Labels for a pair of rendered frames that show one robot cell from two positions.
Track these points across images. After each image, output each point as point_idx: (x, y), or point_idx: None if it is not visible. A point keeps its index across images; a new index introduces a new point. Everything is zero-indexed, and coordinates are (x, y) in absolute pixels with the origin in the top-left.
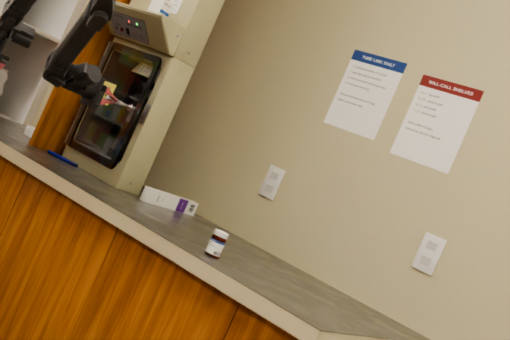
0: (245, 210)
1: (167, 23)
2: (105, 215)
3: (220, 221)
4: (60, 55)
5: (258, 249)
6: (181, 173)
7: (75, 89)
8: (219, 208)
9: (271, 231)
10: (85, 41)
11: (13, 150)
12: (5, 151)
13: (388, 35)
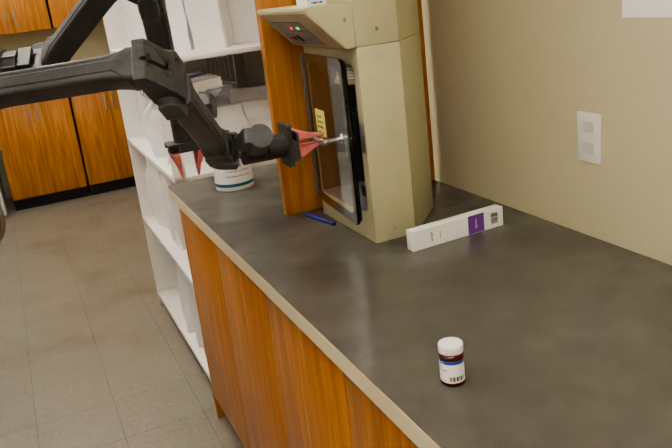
0: (573, 187)
1: (318, 15)
2: (318, 343)
3: (549, 209)
4: (200, 145)
5: (601, 251)
6: (482, 155)
7: (259, 160)
8: (541, 191)
9: (617, 211)
10: (200, 123)
11: (239, 257)
12: (235, 258)
13: None
